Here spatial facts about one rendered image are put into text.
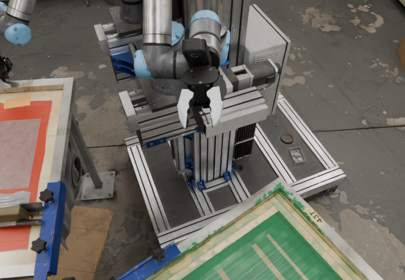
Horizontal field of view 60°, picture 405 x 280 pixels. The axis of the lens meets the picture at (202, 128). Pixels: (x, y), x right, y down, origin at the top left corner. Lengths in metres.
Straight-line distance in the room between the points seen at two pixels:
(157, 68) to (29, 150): 0.75
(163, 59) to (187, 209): 1.41
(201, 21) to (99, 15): 3.45
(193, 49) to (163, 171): 1.74
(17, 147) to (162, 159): 1.12
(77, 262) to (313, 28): 3.16
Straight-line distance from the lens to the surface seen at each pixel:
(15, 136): 1.56
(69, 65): 3.62
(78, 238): 2.45
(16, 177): 1.46
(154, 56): 0.91
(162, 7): 0.93
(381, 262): 2.53
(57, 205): 1.30
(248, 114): 1.35
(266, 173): 2.36
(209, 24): 0.84
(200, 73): 0.71
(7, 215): 1.30
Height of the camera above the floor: 2.15
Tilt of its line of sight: 50 degrees down
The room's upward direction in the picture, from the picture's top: straight up
